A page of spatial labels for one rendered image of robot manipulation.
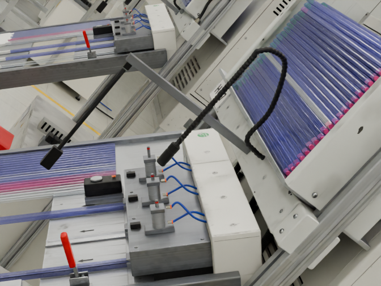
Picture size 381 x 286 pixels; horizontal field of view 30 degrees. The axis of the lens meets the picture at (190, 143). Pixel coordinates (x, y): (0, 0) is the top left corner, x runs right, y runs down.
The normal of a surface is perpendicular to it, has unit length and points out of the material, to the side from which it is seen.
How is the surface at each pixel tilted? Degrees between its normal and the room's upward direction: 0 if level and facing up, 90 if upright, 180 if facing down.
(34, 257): 90
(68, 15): 90
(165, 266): 90
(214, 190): 45
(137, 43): 90
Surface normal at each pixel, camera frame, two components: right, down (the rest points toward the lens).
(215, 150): -0.07, -0.93
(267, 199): -0.75, -0.57
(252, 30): 0.11, 0.36
